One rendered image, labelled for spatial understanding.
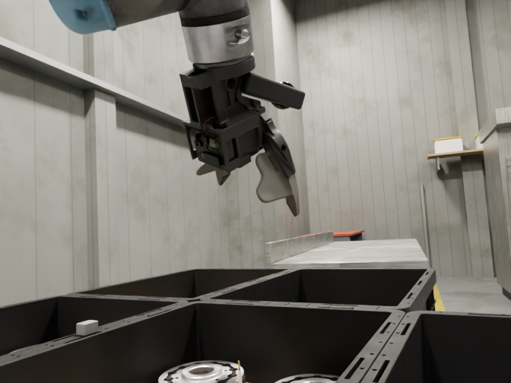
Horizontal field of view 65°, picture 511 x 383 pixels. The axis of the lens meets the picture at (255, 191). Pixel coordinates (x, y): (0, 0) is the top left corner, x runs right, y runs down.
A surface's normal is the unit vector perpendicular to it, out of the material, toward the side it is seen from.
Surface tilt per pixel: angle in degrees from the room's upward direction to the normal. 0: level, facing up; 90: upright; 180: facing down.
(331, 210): 90
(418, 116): 90
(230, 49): 123
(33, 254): 90
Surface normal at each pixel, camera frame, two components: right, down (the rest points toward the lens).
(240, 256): -0.36, -0.06
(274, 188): 0.52, -0.22
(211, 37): -0.11, 0.53
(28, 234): 0.93, -0.08
